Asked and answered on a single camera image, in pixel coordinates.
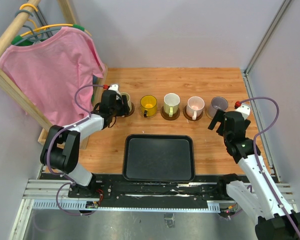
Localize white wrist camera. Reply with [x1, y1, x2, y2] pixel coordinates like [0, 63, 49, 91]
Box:
[234, 101, 251, 120]
[103, 83, 121, 100]

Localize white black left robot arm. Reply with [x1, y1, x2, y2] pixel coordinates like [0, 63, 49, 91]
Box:
[40, 89, 131, 198]

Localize grey clothes hanger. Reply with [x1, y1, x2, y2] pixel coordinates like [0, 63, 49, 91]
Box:
[11, 3, 62, 46]

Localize woven rattan coaster right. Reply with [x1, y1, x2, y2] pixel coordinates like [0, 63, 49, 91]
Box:
[205, 110, 217, 120]

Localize black plastic tray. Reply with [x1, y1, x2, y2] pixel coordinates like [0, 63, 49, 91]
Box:
[122, 134, 196, 183]

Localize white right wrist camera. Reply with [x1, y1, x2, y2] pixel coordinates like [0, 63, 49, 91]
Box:
[234, 101, 251, 120]

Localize pink t-shirt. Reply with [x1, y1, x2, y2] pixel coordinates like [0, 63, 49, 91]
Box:
[0, 27, 105, 126]

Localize brown wooden coaster middle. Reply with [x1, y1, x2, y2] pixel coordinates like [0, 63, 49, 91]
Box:
[160, 107, 180, 121]

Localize yellow clothes hanger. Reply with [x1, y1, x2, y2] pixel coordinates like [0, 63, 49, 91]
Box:
[20, 0, 92, 37]

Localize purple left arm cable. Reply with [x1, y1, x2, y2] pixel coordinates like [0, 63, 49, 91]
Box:
[46, 84, 108, 217]

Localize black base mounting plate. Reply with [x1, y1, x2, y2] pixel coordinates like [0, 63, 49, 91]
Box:
[38, 173, 248, 208]

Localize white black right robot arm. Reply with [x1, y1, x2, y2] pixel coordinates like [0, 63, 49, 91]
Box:
[208, 109, 300, 240]

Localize woven rattan coaster left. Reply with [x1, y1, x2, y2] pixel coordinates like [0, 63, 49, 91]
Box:
[138, 106, 158, 119]

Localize white ceramic mug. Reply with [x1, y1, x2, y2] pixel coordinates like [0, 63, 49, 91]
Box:
[163, 93, 180, 118]

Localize brown wooden coaster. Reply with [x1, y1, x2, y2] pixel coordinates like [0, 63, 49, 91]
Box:
[121, 103, 135, 118]
[183, 105, 204, 121]
[160, 107, 180, 121]

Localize purple transparent cup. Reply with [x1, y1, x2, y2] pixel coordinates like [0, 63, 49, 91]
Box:
[208, 96, 229, 118]

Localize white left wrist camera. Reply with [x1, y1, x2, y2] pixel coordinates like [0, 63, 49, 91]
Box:
[103, 83, 121, 100]

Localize woven rattan coaster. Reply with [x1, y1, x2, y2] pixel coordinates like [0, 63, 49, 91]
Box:
[205, 110, 217, 120]
[138, 106, 158, 119]

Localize yellow transparent cup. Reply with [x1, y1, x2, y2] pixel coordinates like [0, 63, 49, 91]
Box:
[140, 95, 158, 109]

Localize pink ceramic mug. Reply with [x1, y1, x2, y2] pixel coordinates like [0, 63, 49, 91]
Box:
[185, 96, 205, 121]

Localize brown wooden coaster right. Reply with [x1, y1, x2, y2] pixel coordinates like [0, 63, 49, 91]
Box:
[183, 105, 204, 121]

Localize brown wooden coaster left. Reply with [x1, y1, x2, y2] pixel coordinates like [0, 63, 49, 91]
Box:
[121, 103, 135, 118]

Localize aluminium frame rail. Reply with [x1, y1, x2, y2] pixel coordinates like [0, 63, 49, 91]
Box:
[22, 178, 297, 213]

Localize cream ceramic mug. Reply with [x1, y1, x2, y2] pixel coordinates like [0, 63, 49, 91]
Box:
[120, 92, 132, 112]

